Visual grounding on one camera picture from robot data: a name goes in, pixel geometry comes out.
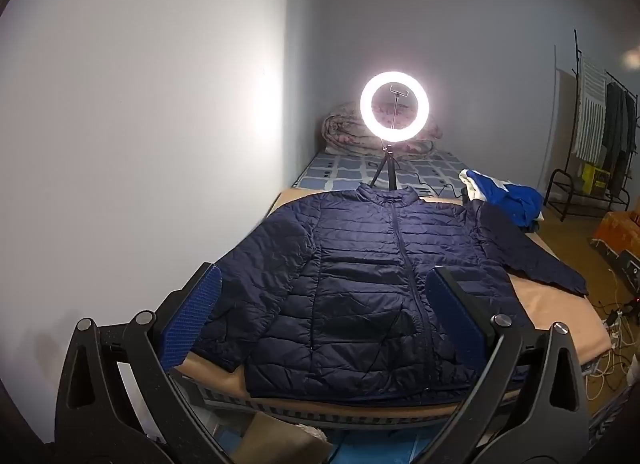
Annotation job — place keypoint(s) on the white hanging towel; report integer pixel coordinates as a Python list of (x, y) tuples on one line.
[(591, 108)]

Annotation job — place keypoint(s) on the blue checked bed sheet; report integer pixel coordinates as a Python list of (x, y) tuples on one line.
[(340, 173)]

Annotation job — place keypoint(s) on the navy quilted puffer jacket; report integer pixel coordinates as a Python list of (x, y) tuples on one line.
[(360, 269)]

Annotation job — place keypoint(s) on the dark floor box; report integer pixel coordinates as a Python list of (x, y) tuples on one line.
[(631, 269)]

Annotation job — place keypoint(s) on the white garment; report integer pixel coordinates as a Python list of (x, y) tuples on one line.
[(470, 183)]

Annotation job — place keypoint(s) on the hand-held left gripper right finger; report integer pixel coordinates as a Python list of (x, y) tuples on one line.
[(457, 314)]

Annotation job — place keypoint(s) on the black phone clamp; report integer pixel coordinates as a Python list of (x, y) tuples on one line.
[(398, 90)]

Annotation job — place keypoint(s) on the yellow box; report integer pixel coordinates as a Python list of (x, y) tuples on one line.
[(595, 178)]

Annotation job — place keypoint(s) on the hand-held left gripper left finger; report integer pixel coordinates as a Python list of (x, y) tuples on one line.
[(200, 314)]

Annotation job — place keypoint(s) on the cardboard box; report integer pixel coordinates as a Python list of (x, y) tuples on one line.
[(280, 439)]

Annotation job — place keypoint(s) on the rolled floral quilt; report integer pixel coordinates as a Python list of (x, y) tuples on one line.
[(345, 134)]

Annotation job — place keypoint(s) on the brown door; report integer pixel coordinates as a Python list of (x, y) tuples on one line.
[(565, 113)]

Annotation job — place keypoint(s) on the dark hanging garments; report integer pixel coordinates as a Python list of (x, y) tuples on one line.
[(617, 133)]

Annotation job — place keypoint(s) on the black clothes rack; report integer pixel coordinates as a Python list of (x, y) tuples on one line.
[(560, 189)]

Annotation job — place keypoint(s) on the bright blue garment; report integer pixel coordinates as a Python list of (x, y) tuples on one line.
[(517, 199)]

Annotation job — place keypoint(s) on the orange box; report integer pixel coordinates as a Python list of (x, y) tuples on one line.
[(617, 231)]

